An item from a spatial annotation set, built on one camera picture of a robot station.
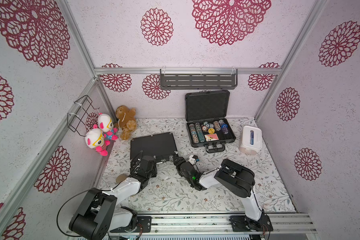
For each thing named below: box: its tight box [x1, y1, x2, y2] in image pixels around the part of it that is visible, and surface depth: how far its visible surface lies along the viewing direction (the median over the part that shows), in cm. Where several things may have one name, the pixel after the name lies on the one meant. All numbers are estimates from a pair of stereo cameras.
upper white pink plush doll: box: [97, 112, 119, 141], surface depth 97 cm
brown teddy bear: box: [114, 105, 138, 140], surface depth 112 cm
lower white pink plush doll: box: [85, 128, 110, 156], surface depth 87 cm
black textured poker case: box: [130, 132, 179, 163], surface depth 101 cm
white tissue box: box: [239, 125, 262, 156], surface depth 101 cm
